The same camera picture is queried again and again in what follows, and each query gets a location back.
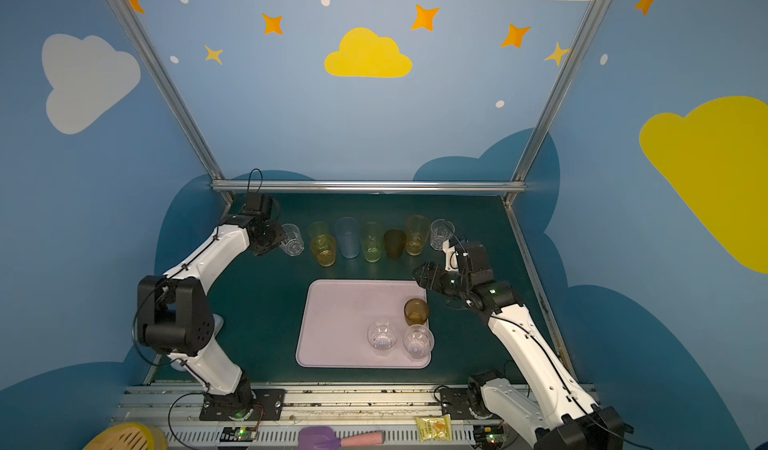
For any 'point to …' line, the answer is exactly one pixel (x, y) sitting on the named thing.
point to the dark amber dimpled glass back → (394, 240)
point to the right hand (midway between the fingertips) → (426, 272)
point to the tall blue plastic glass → (348, 231)
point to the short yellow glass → (324, 248)
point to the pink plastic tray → (338, 314)
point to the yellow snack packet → (435, 428)
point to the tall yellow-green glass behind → (318, 228)
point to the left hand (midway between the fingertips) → (282, 237)
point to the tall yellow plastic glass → (417, 227)
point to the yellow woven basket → (129, 436)
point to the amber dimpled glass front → (416, 311)
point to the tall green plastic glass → (372, 236)
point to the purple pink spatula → (317, 437)
